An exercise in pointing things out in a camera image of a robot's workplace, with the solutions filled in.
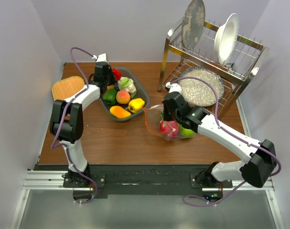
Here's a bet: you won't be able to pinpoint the fake yellow bell pepper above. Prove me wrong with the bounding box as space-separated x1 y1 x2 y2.
128 98 145 113

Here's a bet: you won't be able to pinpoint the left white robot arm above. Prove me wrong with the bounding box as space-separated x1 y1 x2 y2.
50 61 115 187

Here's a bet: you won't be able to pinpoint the clear zip top bag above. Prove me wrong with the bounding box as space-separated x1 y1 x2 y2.
143 104 196 141

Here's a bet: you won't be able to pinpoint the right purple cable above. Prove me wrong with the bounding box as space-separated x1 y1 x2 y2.
170 76 282 206

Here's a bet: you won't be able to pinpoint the fake green bell pepper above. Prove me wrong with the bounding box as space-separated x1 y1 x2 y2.
102 89 117 105

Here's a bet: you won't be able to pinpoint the fake orange mango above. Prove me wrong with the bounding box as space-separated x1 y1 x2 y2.
109 106 131 119

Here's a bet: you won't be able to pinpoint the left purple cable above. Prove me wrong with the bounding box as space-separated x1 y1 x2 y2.
50 47 97 205

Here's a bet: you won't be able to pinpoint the purple cable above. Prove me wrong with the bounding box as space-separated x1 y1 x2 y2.
170 76 282 206
50 47 97 205

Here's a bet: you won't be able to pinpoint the fake pink dragon fruit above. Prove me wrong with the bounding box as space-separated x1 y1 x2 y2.
160 120 179 139

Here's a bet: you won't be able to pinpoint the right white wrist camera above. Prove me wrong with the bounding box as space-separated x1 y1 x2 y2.
165 82 182 94

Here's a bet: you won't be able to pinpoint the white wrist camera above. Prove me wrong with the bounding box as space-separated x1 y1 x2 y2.
92 53 108 63
165 82 182 94

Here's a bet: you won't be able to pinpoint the metal dish rack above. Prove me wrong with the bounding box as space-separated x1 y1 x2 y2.
158 19 270 119

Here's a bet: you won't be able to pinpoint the blue speckled plate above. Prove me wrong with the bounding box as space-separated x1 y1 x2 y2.
178 67 225 107

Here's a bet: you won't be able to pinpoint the fake red bell pepper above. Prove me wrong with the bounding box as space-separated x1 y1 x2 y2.
112 68 122 81

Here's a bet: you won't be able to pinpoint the fake cauliflower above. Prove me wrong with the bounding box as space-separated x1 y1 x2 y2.
118 77 137 97

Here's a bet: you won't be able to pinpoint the woven bamboo coaster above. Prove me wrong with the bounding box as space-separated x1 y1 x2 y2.
52 76 85 101

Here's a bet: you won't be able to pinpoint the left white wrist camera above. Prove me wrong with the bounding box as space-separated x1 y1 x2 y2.
92 53 108 63

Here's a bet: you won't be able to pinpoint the fake green apple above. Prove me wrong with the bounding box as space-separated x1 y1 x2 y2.
179 127 195 138

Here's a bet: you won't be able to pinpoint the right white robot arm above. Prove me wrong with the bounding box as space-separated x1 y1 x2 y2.
163 92 277 188

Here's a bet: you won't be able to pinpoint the grey reindeer plate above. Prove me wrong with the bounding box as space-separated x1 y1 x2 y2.
182 0 205 50

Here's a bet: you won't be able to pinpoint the dark grey plastic tray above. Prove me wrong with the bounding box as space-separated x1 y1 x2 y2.
99 66 150 122

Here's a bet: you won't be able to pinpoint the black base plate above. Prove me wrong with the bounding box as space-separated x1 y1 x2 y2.
63 164 233 200

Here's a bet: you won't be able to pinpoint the white bowl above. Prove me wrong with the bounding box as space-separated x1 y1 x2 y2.
214 13 239 66

